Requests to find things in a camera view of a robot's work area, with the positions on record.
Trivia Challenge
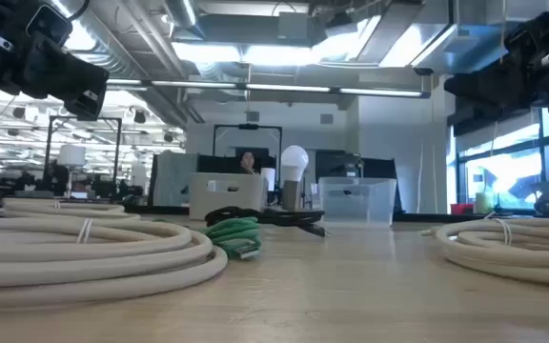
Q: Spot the black framed window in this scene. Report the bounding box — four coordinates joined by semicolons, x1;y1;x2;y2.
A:
455;107;549;211

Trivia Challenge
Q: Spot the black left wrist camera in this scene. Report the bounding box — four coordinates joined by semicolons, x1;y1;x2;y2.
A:
25;3;74;48

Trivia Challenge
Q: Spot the black aluminium table frame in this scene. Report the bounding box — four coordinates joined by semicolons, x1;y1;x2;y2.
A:
0;188;499;224

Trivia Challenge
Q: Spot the white table lamp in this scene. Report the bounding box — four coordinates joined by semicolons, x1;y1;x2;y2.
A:
57;144;87;197

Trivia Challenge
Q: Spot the black gantry frame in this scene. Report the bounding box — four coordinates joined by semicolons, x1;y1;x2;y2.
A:
212;123;284;172
43;115;123;192

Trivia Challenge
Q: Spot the black monitor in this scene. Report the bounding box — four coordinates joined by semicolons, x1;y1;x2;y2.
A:
315;150;364;182

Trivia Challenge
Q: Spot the long ceiling light strip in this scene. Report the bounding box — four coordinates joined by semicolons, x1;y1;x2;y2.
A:
105;78;432;100

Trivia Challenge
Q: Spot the white USB cable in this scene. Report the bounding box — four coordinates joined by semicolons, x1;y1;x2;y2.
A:
0;197;142;223
0;216;230;311
419;216;549;289

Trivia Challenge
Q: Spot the green USB cable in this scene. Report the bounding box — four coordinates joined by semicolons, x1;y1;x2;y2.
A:
152;216;263;261

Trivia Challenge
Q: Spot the black USB cable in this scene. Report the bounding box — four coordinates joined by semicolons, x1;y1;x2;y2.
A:
204;206;332;238

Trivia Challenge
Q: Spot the person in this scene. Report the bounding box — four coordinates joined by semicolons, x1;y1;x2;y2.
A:
237;151;259;175

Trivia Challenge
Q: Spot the white light bulb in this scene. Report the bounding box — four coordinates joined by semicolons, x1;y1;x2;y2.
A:
280;145;310;183

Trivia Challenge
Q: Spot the grey partition panel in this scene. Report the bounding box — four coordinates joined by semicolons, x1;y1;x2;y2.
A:
152;151;199;207

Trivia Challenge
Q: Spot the clear plastic bin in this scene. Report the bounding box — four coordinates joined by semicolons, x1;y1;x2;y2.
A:
317;176;398;228

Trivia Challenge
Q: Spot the white opaque plastic bin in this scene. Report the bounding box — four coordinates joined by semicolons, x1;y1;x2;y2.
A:
188;171;270;221

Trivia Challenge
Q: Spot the pale yellow cylinder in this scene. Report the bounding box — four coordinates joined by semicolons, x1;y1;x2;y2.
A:
475;192;494;214

